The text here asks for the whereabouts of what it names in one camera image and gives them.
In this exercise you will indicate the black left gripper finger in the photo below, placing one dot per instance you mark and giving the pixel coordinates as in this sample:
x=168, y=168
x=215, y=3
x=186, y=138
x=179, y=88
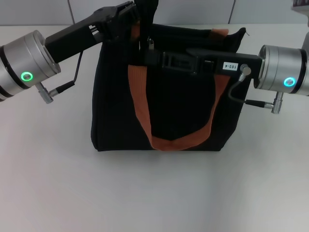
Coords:
x=129, y=7
x=123, y=27

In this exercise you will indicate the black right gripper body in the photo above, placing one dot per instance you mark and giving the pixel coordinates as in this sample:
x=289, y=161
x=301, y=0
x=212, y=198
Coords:
x=217, y=63

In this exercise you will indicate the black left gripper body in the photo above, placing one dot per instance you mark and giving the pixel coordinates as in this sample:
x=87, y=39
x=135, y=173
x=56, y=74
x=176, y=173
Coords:
x=77, y=36

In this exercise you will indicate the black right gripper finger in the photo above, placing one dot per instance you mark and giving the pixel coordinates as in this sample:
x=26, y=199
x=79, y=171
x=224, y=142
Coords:
x=178, y=62

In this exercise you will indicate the silver zipper pull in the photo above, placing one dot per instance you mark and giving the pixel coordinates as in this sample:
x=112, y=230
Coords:
x=151, y=46

